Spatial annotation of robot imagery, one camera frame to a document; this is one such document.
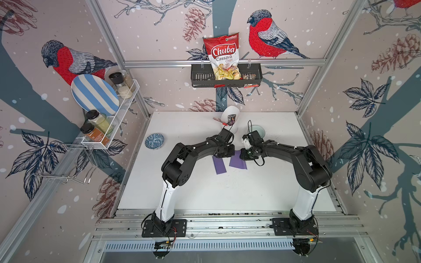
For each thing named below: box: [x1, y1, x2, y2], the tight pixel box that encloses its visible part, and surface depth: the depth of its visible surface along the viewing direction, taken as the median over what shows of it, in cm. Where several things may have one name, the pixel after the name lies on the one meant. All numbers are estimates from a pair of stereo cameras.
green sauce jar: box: [86, 109, 114, 136], surface depth 67 cm
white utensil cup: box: [220, 105, 241, 137], surface depth 105 cm
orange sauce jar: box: [80, 123, 111, 147], surface depth 63 cm
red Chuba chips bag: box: [202, 32, 242, 80], surface depth 83 cm
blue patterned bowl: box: [144, 132, 166, 151], surface depth 106 cm
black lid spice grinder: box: [109, 71, 133, 100], surface depth 82 cm
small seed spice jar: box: [122, 70, 136, 93], surface depth 87 cm
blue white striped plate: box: [70, 73, 120, 117], surface depth 72 cm
